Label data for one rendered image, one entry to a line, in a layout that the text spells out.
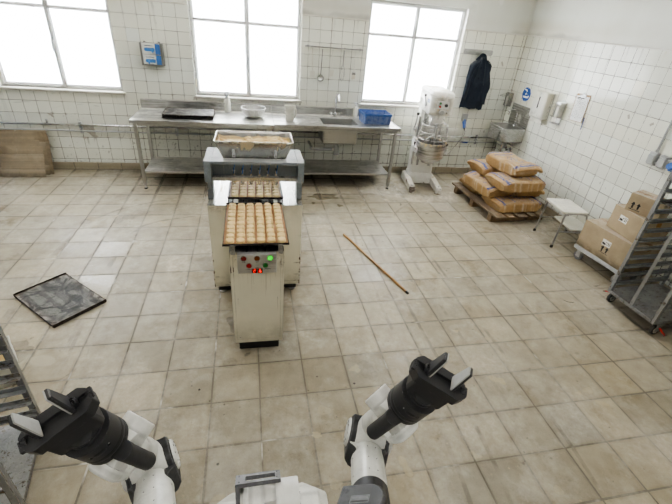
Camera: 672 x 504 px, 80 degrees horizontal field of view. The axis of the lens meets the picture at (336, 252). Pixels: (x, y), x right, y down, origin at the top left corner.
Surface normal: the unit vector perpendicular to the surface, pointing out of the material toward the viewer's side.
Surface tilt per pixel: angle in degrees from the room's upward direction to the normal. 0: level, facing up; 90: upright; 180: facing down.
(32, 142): 70
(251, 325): 90
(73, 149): 90
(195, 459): 0
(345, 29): 90
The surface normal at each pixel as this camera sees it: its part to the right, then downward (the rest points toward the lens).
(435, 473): 0.08, -0.86
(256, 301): 0.18, 0.52
